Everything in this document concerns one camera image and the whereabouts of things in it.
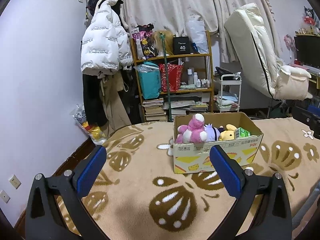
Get blonde wig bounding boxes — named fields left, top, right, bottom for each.
left=151, top=30, right=174, bottom=55

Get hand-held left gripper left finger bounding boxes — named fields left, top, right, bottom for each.
left=24, top=144, right=107, bottom=240

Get pink fan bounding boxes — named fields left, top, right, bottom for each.
left=284, top=34, right=297, bottom=65

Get black box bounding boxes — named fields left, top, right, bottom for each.
left=173, top=36, right=192, bottom=55

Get white and purple plush doll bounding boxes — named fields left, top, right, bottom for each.
left=202, top=124, right=223, bottom=142

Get cartoon figure decoration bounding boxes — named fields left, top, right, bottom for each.
left=302, top=6, right=320, bottom=29

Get printed beige blanket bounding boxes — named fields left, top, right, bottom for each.
left=15, top=116, right=320, bottom=240

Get cream recliner chair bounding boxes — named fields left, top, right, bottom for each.
left=224, top=3, right=313, bottom=100

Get pile of books and magazines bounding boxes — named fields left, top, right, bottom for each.
left=162, top=100, right=209, bottom=117

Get red gift bag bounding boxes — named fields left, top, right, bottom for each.
left=159, top=61, right=185, bottom=92

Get black hanging garment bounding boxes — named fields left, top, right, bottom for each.
left=82, top=74, right=108, bottom=128

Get green pole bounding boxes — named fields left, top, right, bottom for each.
left=159, top=34, right=173, bottom=123

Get green carton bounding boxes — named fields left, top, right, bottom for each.
left=234, top=127, right=251, bottom=138

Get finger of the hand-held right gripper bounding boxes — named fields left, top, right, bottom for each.
left=292, top=105, right=320, bottom=128
left=310, top=116, right=320, bottom=139

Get black monitor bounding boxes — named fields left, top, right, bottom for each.
left=294, top=35, right=320, bottom=69

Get yellow plush toy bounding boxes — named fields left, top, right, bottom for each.
left=219, top=124, right=237, bottom=141

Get white trolley cart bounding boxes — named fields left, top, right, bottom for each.
left=214, top=74, right=242, bottom=113

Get beige coat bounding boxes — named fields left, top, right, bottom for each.
left=99, top=74, right=132, bottom=137

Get white canvas boards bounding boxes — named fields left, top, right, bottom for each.
left=205, top=56, right=213, bottom=85

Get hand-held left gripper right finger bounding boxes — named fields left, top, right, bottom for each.
left=209, top=144, right=293, bottom=240

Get stack of brown books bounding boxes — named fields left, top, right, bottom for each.
left=142, top=98, right=168, bottom=122

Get teal paper bag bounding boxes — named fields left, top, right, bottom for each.
left=135, top=61, right=162, bottom=100

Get pink strawberry plush toy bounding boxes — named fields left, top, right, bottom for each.
left=175, top=114, right=207, bottom=144

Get cardboard box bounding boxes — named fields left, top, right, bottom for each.
left=172, top=112, right=264, bottom=175

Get black item on cart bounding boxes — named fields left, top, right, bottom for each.
left=215, top=67, right=242, bottom=81

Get plastic bag with yellow toys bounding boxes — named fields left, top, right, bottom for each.
left=72, top=104, right=108, bottom=144

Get white puffer jacket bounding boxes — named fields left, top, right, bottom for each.
left=80, top=0, right=133, bottom=76

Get patterned tote bag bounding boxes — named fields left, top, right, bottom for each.
left=131, top=24, right=159, bottom=60

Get group of cosmetic bottles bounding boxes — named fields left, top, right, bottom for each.
left=187, top=68, right=211, bottom=88

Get wooden shelf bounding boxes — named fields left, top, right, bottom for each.
left=130, top=30, right=214, bottom=123

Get dark hanging bag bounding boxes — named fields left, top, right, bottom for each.
left=117, top=67, right=142, bottom=125

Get white plastic bag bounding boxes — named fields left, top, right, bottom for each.
left=185, top=20, right=209, bottom=53

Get folded blue and white cloths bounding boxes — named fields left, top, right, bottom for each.
left=215, top=94, right=238, bottom=105

